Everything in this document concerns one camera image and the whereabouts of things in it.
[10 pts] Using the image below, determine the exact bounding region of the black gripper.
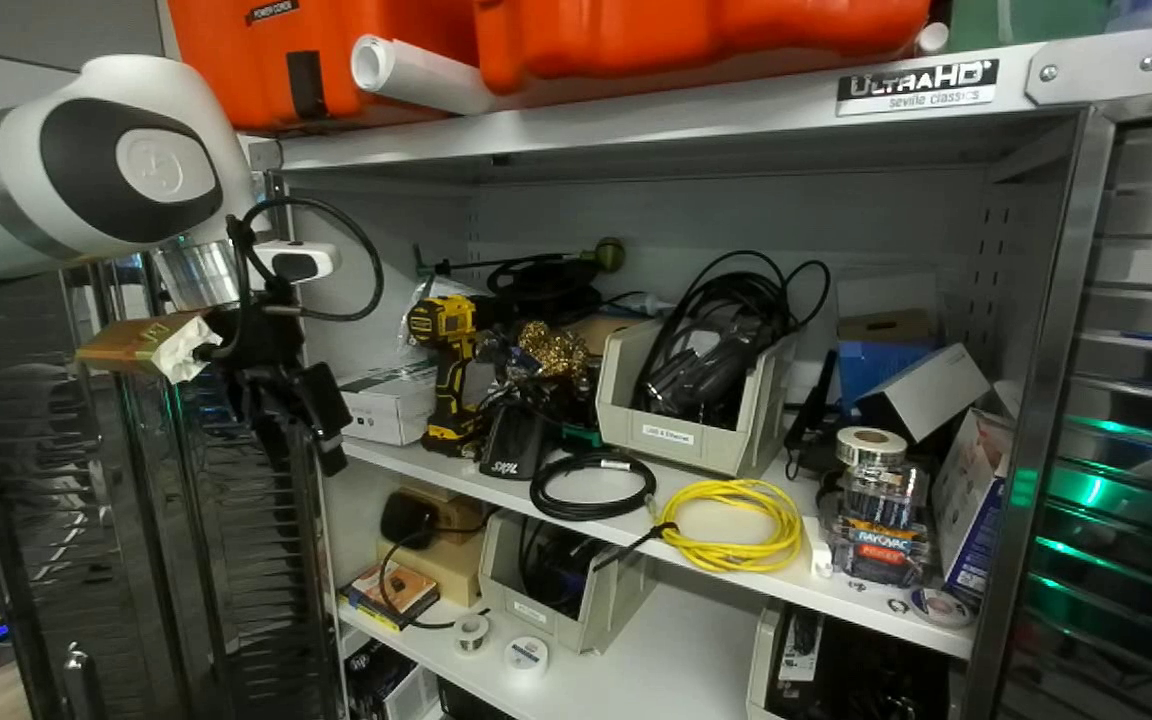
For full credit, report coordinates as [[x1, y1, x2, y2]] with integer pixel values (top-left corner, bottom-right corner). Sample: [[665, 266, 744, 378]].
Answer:
[[207, 279, 350, 477]]

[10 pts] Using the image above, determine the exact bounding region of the black cable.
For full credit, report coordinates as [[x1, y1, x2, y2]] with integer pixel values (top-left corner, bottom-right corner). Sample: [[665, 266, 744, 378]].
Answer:
[[527, 448, 659, 526]]

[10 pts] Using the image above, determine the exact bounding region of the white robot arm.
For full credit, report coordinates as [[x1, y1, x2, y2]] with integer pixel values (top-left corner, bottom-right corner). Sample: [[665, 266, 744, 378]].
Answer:
[[0, 55, 350, 471]]

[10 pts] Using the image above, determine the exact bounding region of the white cardboard box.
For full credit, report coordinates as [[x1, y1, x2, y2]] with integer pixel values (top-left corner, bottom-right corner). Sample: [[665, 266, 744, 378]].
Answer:
[[341, 378, 435, 443]]

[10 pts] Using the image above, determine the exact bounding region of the blue cardboard box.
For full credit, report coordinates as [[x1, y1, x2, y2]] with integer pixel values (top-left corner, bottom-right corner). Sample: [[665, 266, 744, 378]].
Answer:
[[835, 340, 934, 406]]

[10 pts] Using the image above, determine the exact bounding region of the orange plastic case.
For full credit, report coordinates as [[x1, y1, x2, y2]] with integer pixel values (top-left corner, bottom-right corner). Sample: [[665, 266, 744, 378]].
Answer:
[[169, 0, 475, 137]]

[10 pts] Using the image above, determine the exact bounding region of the white plastic pipe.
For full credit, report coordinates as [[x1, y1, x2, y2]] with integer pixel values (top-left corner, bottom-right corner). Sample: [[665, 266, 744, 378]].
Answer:
[[350, 37, 497, 118]]

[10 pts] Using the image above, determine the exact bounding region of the beige lower shelf bin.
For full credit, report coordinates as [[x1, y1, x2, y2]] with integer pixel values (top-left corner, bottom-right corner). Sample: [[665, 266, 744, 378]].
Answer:
[[482, 513, 655, 654]]

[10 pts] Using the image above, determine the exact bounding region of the orange plastic tub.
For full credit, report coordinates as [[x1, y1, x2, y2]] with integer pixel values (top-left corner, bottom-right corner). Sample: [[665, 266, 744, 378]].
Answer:
[[467, 0, 934, 91]]

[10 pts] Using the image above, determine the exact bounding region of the metal shelving unit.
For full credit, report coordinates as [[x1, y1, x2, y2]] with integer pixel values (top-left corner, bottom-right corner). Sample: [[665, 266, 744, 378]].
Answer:
[[280, 27, 1152, 720]]

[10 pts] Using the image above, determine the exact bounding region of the roll of white tape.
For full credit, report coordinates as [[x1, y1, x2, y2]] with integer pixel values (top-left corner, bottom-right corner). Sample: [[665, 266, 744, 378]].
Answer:
[[835, 426, 909, 483]]

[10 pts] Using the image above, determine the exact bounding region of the yellow black cordless drill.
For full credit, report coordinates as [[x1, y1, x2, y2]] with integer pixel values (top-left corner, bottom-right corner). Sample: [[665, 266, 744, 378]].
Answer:
[[410, 296, 475, 452]]

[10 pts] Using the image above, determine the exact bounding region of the beige bin with black cables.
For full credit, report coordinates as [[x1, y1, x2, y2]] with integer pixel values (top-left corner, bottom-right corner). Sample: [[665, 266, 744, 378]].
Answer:
[[598, 249, 833, 477]]

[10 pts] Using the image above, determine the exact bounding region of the yellow coiled cable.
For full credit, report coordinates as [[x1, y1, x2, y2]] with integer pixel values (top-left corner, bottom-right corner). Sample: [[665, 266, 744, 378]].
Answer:
[[654, 477, 812, 579]]

